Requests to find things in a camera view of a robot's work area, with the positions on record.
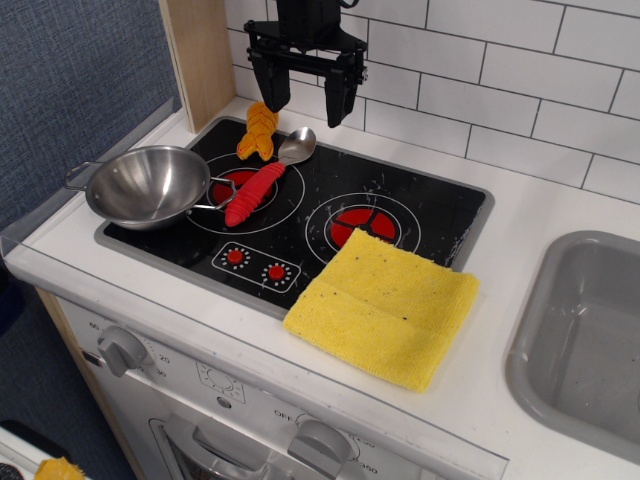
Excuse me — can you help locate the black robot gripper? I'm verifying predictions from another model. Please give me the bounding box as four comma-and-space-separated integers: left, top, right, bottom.
244, 1, 367, 128

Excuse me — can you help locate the wooden side panel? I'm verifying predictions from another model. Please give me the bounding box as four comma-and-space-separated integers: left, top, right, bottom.
159, 0, 236, 133

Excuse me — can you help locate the black toy stove top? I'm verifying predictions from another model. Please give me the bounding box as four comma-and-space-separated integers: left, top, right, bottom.
95, 118, 494, 318

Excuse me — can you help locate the stainless steel pot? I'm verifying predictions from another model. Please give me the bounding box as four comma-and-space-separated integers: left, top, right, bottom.
64, 145, 237, 231

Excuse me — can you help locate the yellow knitted cloth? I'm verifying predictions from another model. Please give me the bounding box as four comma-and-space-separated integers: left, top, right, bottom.
284, 230, 480, 392

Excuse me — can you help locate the grey left oven knob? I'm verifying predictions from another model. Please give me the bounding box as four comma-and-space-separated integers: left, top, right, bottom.
98, 326, 147, 377

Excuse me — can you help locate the grey oven knob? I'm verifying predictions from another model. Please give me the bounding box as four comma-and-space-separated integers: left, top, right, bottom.
287, 420, 352, 479
98, 326, 147, 377

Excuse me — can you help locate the white toy oven front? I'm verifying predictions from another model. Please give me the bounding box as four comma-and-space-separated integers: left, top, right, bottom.
60, 301, 507, 479

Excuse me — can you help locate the grey right oven knob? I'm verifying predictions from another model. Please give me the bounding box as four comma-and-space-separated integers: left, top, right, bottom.
287, 420, 352, 479

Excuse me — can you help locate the grey plastic sink basin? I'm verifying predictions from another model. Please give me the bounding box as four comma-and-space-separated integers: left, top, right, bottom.
506, 231, 639, 463

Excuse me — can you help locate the orange plush item bottom left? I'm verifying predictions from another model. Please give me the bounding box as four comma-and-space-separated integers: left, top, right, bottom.
34, 457, 86, 480

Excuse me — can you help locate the red handled metal spoon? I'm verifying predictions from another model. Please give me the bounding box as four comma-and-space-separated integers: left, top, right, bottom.
225, 127, 317, 227

